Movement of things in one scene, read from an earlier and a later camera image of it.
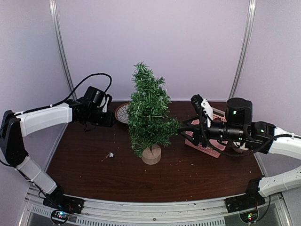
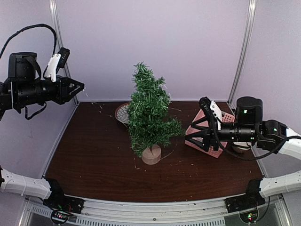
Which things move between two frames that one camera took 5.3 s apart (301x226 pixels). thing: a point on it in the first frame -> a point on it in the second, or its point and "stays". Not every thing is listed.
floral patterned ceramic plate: (122, 114) stays
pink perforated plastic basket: (217, 144) stays
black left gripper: (107, 122) -> (62, 93)
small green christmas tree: (150, 122) stays
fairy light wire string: (114, 141) -> (169, 108)
